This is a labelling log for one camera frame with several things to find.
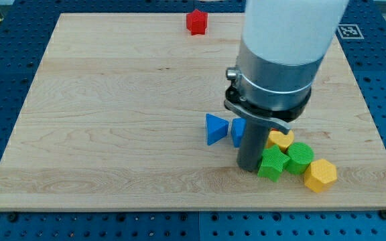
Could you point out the blue triangle block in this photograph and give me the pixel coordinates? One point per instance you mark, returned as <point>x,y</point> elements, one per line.
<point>216,128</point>

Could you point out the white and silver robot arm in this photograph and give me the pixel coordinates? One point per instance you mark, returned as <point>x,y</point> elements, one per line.
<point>282,45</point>

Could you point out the blue block behind rod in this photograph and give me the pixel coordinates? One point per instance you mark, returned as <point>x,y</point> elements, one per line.
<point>237,131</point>

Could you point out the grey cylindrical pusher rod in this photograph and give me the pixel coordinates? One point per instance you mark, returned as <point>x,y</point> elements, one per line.
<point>252,144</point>

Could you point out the light wooden board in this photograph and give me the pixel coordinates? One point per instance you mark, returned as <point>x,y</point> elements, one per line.
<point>114,121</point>

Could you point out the green star block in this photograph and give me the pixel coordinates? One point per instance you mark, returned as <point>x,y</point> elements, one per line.
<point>273,163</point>

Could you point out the yellow heart block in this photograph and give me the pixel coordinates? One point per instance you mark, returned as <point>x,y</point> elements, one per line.
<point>281,140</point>

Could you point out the red star block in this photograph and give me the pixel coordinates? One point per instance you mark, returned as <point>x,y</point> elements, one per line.
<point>196,22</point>

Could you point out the green cylinder block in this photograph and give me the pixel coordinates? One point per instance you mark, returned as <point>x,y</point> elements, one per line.
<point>300,156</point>

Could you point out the yellow hexagon block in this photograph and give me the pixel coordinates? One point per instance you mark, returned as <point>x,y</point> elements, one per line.
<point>320,175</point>

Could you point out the white fiducial marker tag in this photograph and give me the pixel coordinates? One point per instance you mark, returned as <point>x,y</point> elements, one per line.
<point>349,31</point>

